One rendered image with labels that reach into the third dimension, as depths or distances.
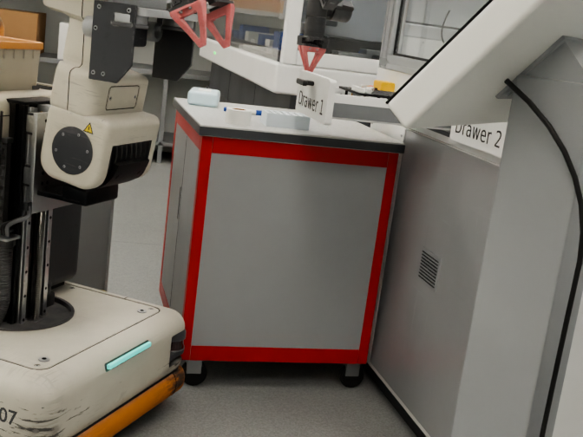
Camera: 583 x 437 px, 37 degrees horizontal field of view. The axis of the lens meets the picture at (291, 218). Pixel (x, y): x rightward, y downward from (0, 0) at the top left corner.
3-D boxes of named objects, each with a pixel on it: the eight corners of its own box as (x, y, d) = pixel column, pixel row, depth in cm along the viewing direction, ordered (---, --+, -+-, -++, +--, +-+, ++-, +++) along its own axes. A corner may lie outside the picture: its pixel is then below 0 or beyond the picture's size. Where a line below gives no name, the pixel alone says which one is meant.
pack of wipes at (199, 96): (217, 107, 270) (219, 94, 269) (186, 104, 270) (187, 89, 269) (219, 103, 285) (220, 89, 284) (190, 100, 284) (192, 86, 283)
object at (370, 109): (330, 119, 212) (333, 94, 210) (303, 106, 236) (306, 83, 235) (478, 133, 222) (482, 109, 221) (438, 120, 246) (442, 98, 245)
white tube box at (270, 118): (265, 126, 241) (267, 113, 240) (260, 121, 249) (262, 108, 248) (309, 130, 244) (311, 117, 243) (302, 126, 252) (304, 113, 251)
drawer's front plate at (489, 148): (503, 159, 189) (513, 109, 186) (448, 138, 216) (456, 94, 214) (510, 160, 189) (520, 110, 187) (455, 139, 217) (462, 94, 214)
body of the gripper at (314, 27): (317, 44, 246) (321, 18, 244) (329, 46, 236) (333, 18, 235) (296, 42, 244) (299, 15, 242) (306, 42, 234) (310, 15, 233)
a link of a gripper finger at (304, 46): (315, 74, 246) (319, 40, 245) (323, 75, 240) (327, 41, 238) (292, 70, 244) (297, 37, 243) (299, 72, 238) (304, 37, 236)
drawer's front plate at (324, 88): (324, 125, 210) (330, 80, 208) (295, 109, 237) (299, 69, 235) (330, 126, 211) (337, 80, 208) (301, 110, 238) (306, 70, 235)
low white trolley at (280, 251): (173, 391, 244) (199, 124, 227) (153, 314, 303) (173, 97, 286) (366, 394, 260) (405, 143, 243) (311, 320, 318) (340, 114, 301)
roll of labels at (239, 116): (237, 121, 244) (238, 107, 243) (255, 125, 240) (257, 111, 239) (219, 121, 238) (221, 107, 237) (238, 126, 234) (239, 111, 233)
